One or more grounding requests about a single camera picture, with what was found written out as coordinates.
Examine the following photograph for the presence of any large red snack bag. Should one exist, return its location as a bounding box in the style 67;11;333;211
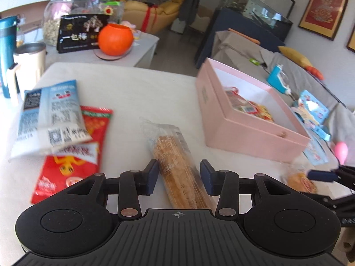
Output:
30;106;114;205

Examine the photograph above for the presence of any orange carrot plush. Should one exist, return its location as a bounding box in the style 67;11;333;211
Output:
305;66;324;79

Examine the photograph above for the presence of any yellow cushion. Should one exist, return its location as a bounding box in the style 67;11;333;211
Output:
278;46;314;68

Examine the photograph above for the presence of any small framed picture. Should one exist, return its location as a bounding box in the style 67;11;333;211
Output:
347;29;355;53

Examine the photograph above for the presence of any round wooden coaster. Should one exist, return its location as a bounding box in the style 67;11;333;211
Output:
94;47;132;61

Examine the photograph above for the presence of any yellow sofa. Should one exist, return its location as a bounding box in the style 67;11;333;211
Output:
122;0;185;34

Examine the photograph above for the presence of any white coffee table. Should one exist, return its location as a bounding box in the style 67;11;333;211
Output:
46;30;160;68

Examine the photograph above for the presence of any cream mug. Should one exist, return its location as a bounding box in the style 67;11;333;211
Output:
6;42;47;106

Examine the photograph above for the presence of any teal thermos bottle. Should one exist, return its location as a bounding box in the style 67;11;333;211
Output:
0;16;21;99

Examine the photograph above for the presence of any pink cardboard box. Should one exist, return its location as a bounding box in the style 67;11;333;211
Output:
195;58;312;162

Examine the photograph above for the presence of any dark blue cabinet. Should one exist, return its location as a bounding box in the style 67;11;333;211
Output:
195;7;293;70

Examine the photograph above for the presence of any glass aquarium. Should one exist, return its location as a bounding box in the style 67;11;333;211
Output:
222;0;296;25

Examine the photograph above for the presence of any yellow snack packet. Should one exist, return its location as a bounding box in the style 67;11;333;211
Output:
250;101;275;122

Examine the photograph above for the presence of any blue white snack packet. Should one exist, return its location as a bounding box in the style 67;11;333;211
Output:
37;80;93;156

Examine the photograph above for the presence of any round cake packet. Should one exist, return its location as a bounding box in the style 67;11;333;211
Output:
281;155;319;194

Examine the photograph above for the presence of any black snack bag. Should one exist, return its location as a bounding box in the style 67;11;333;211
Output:
57;14;104;54

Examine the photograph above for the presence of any green wrapped gift pack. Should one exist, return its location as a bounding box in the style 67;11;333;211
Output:
101;1;124;24

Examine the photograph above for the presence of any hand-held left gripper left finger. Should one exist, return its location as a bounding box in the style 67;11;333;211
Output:
65;159;160;218

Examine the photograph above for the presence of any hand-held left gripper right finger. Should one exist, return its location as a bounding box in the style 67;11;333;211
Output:
200;159;296;218

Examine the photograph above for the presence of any large framed red picture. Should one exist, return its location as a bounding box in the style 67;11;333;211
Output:
298;0;352;41

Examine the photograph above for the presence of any orange round vase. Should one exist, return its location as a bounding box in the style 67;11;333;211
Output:
98;23;134;56

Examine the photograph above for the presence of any glass jar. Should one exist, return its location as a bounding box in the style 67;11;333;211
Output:
42;0;93;47

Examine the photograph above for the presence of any blue packet with black label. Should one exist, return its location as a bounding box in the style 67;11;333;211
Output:
10;89;45;160

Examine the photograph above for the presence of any long biscuit packet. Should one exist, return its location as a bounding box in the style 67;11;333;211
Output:
140;119;217;209

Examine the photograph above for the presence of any pink balloon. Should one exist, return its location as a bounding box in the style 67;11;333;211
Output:
333;142;348;165

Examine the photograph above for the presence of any blue toy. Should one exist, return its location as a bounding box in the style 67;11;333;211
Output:
267;64;291;93

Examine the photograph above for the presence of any grey sofa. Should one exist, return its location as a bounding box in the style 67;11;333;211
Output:
211;30;355;156

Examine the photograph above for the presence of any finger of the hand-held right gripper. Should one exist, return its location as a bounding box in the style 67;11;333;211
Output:
307;166;355;189
301;191;341;209

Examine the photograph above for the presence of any clear red snack packet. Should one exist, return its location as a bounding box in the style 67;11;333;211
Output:
225;86;260;114

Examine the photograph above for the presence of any dark hanging coat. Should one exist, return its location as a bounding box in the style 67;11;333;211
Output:
172;0;201;24

